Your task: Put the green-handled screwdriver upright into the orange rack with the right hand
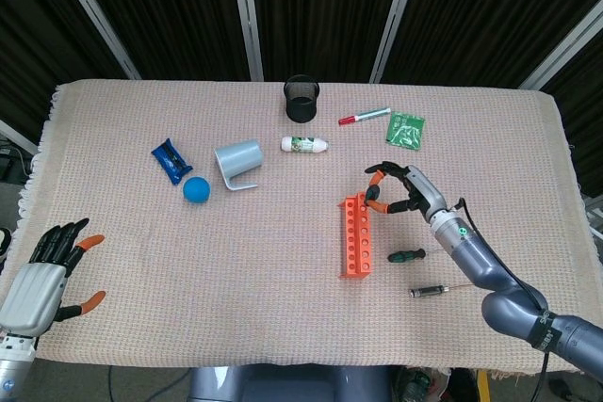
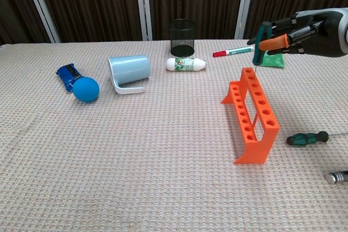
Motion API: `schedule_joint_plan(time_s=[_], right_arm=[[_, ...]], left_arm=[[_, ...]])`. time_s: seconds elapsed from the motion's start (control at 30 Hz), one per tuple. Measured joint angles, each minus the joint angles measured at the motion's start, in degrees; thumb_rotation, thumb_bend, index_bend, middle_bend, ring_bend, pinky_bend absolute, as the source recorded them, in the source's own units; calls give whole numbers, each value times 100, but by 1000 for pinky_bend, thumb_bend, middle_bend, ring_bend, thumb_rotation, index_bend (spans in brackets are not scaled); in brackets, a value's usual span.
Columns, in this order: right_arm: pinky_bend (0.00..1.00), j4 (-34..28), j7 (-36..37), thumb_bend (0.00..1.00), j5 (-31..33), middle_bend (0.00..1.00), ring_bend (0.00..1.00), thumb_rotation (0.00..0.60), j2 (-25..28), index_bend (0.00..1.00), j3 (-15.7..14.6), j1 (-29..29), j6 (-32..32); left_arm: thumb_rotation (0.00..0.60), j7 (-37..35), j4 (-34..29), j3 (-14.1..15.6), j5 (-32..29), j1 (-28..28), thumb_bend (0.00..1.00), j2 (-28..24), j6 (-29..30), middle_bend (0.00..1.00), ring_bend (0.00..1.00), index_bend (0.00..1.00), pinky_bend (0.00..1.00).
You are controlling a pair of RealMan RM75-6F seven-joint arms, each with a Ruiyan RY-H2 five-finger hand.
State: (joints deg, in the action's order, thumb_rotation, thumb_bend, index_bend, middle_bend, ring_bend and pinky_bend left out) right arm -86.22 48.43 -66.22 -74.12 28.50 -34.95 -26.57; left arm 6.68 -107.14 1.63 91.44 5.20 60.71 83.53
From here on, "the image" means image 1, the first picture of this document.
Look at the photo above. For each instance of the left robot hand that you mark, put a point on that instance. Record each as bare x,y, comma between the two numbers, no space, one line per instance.
33,294

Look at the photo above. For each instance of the silver aluminium partition post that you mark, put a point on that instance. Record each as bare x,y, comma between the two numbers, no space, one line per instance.
396,16
94,11
560,51
246,11

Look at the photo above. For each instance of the grey robot torso base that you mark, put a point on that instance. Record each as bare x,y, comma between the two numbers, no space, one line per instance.
292,385

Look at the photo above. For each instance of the beige woven tablecloth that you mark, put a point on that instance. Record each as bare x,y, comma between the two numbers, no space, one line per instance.
235,256

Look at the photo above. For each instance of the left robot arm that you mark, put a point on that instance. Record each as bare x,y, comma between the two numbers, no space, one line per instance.
11,364

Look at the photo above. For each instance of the green sachet packet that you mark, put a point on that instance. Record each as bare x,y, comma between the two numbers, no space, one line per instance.
405,130

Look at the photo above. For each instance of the black mesh pen cup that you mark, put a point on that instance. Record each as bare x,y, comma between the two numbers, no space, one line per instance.
301,107

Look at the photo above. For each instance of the blue ball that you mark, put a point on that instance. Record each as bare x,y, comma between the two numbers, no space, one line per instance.
197,190

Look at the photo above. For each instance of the dark pleated curtain panel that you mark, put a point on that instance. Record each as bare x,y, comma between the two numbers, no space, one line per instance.
33,20
494,6
165,6
320,6

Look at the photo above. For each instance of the blue snack wrapper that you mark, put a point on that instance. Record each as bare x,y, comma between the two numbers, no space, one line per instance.
172,162

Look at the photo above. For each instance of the white bottle green label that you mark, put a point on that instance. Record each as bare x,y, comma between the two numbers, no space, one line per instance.
304,145

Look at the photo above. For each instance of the orange test tube rack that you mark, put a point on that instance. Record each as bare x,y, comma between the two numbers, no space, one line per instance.
358,242

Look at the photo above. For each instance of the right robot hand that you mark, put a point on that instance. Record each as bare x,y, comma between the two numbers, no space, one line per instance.
426,192

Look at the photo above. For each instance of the red-capped white marker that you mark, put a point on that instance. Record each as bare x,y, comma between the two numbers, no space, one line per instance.
365,116

